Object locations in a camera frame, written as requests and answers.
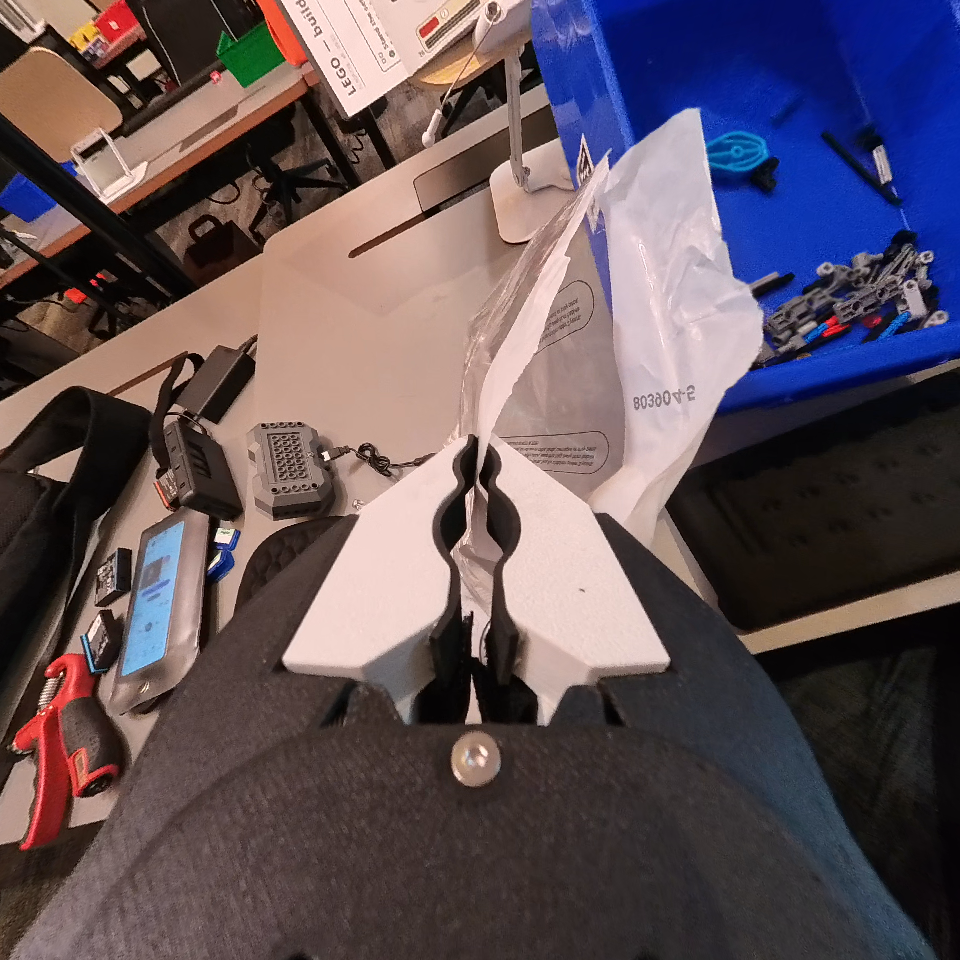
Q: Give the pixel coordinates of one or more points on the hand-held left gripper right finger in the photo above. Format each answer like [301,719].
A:
[577,592]

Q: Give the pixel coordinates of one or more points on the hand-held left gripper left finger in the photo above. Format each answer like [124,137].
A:
[375,592]

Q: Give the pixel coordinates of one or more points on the numbered white plastic bag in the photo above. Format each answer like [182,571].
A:
[675,300]

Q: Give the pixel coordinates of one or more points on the blue plastic bin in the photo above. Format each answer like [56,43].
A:
[750,60]

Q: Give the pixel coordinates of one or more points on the black mesh wrist rest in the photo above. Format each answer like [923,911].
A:
[285,555]

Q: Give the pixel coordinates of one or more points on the grey toy battery box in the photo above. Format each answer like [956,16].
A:
[289,469]

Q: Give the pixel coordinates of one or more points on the blue memory card case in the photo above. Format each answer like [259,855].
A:
[223,551]

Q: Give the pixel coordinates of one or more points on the phone in clear pouch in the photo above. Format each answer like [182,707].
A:
[161,600]

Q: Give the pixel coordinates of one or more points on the black battery charger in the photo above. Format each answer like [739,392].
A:
[199,469]

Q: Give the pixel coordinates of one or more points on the small black battery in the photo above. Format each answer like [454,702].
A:
[102,641]
[114,577]

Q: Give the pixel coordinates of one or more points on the black power adapter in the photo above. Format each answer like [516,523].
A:
[217,382]

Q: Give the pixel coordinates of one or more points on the red hand grip tool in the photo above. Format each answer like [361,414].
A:
[82,742]

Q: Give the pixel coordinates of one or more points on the black backpack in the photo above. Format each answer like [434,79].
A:
[45,525]

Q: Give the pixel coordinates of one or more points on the black bag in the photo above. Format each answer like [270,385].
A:
[217,244]

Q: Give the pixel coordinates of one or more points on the white book stand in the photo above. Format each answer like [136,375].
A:
[525,202]

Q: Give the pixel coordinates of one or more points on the pile of grey toy parts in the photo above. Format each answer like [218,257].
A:
[847,292]

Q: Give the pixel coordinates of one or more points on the teal oval toy part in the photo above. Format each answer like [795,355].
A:
[739,154]

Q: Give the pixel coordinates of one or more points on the wooden top work table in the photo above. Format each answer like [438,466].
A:
[187,127]

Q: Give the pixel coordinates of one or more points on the clear acrylic stand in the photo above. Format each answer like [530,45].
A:
[112,161]

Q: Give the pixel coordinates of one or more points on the black toy axle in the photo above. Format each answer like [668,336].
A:
[855,165]

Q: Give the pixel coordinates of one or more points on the small silver toy pin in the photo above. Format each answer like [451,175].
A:
[883,163]

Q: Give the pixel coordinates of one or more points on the white instruction sheet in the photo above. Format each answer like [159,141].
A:
[337,52]

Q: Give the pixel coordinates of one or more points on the green plastic bin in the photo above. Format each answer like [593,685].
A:
[251,52]

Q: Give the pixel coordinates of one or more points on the toy instruction booklet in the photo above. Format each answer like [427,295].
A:
[420,22]

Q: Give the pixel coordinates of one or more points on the beige chair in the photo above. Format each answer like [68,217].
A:
[60,101]

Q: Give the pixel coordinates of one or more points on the red plastic bin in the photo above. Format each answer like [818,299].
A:
[116,22]

